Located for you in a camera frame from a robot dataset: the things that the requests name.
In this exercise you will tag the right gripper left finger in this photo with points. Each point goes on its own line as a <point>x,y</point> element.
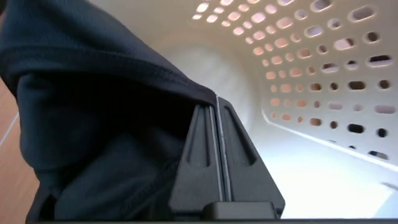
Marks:
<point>192,186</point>

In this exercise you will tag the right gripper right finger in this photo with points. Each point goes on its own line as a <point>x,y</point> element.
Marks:
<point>252,183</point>

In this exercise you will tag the heap of clothes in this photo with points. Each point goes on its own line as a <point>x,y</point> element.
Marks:
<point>93,124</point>

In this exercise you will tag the white laundry basket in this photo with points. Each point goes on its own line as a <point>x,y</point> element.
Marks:
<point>217,62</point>

